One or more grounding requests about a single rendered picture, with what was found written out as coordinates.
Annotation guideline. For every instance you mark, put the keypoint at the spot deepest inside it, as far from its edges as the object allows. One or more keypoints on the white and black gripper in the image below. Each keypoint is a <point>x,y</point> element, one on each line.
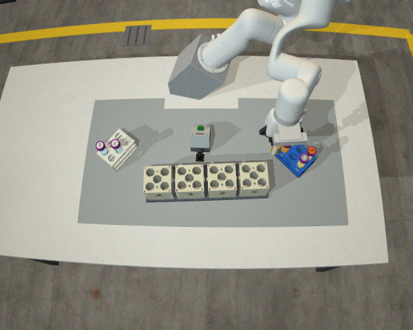
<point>271,126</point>

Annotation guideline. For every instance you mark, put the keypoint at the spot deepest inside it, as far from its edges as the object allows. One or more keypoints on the white tube rack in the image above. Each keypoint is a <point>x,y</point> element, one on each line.
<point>129,146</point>

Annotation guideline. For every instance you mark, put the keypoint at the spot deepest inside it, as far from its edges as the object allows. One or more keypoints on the beige bucket adapter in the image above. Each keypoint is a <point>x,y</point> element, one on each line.
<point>153,187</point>
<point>248,174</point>
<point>189,181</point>
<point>221,180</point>

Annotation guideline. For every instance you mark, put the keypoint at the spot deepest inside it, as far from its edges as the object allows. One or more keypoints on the blue tube rack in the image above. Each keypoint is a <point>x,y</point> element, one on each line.
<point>291,158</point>

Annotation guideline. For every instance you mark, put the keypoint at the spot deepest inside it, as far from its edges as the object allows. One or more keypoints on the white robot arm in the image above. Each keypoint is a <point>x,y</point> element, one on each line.
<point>298,76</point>

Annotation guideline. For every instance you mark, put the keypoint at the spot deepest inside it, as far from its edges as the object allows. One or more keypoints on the grey bench mat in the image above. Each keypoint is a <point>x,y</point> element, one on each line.
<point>317,198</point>

